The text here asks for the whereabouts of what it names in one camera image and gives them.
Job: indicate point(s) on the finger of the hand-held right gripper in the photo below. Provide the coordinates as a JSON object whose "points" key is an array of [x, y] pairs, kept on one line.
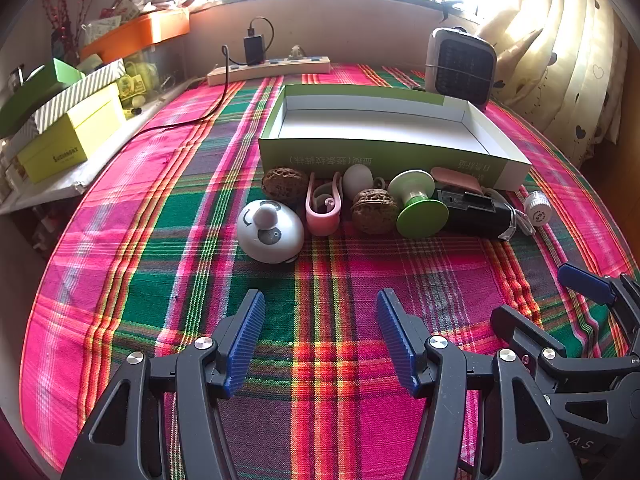
{"points": [[520, 327], [585, 282]]}

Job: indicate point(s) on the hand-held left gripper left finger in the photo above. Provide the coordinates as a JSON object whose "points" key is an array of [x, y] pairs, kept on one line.
{"points": [[245, 340]]}

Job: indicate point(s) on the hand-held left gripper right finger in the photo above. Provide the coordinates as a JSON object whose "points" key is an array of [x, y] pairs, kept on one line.
{"points": [[395, 340]]}

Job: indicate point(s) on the white knurled cap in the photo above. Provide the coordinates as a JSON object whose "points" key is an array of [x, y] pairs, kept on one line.
{"points": [[537, 207]]}

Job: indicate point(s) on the white egg-shaped face toy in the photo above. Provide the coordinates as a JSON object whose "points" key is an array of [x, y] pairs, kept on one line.
{"points": [[270, 237]]}

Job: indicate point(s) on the green white spool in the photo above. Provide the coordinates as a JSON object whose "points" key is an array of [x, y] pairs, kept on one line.
{"points": [[422, 217]]}

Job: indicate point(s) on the black rectangular device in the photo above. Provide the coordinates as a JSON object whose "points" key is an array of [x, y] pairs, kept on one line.
{"points": [[475, 210]]}

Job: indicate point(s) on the brown walnut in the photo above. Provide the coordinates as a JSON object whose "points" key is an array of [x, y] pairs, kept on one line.
{"points": [[284, 186], [374, 211]]}

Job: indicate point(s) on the pink silicone clip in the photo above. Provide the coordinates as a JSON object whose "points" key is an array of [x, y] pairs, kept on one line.
{"points": [[320, 227]]}

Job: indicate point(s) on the white ball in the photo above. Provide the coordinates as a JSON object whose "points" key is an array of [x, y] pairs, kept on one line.
{"points": [[357, 176]]}

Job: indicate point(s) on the green white cardboard box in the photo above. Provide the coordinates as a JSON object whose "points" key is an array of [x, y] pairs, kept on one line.
{"points": [[380, 125]]}

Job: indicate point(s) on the cream heart print curtain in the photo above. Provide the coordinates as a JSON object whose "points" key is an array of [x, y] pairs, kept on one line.
{"points": [[550, 60]]}

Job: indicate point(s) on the white shelf board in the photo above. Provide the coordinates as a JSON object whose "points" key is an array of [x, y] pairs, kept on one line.
{"points": [[65, 180]]}

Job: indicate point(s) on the small grey heater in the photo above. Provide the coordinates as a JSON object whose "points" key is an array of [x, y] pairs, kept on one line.
{"points": [[460, 67]]}

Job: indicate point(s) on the yellow box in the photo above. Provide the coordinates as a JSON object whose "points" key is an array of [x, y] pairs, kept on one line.
{"points": [[75, 135]]}

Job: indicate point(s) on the beige power strip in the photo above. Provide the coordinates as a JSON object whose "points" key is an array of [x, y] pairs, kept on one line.
{"points": [[280, 66]]}

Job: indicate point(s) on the clear plastic container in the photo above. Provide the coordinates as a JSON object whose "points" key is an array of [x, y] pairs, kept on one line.
{"points": [[140, 80]]}

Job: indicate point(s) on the black charger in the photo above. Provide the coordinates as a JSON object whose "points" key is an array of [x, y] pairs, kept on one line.
{"points": [[253, 50]]}

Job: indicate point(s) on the white plug adaptor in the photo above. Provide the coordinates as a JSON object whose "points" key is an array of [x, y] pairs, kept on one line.
{"points": [[295, 52]]}

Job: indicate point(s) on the striped box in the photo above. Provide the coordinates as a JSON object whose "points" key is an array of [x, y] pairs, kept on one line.
{"points": [[75, 95]]}

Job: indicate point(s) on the black window clip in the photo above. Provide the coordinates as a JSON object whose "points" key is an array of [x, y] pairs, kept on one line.
{"points": [[447, 8]]}

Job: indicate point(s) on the orange box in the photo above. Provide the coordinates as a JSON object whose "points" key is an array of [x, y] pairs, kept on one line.
{"points": [[150, 30]]}

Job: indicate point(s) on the pile of cards and papers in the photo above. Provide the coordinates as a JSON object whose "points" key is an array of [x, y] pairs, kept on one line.
{"points": [[130, 2]]}

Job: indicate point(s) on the red branch decoration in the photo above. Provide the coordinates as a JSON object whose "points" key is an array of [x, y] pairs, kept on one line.
{"points": [[62, 15]]}

